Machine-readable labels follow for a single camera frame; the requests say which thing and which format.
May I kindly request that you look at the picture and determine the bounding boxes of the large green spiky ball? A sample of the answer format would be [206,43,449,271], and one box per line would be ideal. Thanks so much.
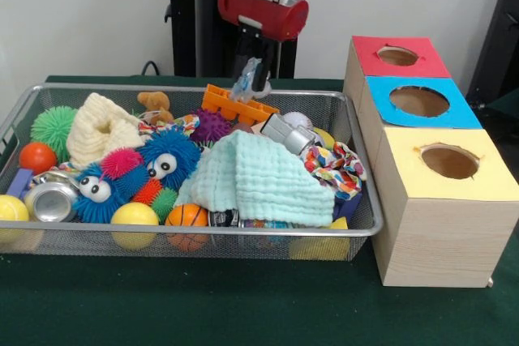
[31,106,78,163]

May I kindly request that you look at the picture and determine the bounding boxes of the yellow ball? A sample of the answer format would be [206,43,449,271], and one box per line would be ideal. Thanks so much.
[110,202,160,250]

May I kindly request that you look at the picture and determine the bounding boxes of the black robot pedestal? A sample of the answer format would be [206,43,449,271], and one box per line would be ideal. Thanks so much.
[156,0,328,79]

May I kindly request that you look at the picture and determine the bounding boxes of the small basketball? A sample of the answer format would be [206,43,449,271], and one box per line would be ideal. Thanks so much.
[165,203,210,252]

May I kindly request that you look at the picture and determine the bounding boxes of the orange plastic tray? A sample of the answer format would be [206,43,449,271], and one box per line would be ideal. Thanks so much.
[201,83,281,124]

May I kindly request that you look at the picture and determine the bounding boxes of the blue spiky toy with eyes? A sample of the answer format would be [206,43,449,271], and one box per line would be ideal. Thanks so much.
[137,126,203,191]
[72,163,149,224]

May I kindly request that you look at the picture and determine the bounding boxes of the clear crinkled plastic bag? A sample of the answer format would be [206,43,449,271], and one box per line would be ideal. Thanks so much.
[230,57,273,103]

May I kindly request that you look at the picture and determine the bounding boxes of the cream muslin cloth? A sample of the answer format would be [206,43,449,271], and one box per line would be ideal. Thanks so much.
[66,92,145,169]

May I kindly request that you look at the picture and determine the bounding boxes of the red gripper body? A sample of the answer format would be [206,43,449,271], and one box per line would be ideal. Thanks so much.
[217,0,310,42]

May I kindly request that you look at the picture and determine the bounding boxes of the polka dot crumpled wrapper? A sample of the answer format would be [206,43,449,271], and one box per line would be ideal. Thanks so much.
[303,141,368,201]

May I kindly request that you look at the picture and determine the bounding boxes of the black chair back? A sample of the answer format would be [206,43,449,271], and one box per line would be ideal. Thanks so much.
[465,0,519,108]

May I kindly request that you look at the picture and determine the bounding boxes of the silver mesh bin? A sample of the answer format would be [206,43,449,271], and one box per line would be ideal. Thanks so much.
[0,82,384,262]

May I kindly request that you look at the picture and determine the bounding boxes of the wooden three-hole box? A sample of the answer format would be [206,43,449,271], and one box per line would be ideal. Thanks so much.
[342,35,519,288]

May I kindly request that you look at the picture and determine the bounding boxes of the crushed silver drink can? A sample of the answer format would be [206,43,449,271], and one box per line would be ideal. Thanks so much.
[24,171,80,224]

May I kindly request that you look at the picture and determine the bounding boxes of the mint muslin cloth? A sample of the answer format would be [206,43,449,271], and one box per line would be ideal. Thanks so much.
[174,130,336,228]

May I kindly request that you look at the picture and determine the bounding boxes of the dark green tablecloth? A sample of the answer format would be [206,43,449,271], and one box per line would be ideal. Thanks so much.
[0,74,519,346]

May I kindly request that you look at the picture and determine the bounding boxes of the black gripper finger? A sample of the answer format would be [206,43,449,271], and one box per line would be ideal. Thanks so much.
[251,36,281,95]
[234,28,256,79]

